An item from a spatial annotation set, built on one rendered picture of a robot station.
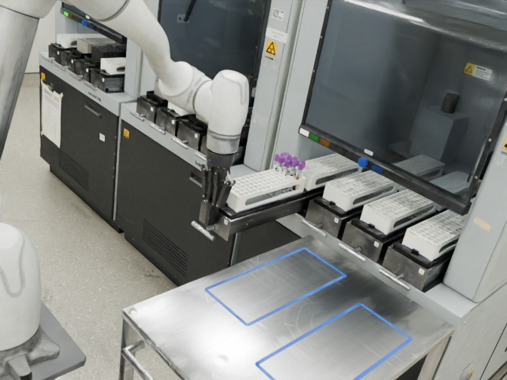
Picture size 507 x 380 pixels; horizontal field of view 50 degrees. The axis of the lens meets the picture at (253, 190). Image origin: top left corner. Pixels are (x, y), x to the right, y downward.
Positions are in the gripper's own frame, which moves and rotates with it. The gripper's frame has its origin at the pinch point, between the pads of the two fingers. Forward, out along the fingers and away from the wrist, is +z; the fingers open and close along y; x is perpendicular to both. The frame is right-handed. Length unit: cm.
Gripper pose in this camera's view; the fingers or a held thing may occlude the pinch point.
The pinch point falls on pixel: (211, 213)
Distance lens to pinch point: 157.1
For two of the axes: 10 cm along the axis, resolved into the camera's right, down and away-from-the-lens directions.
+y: -6.7, -4.3, 6.0
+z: -1.7, 8.8, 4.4
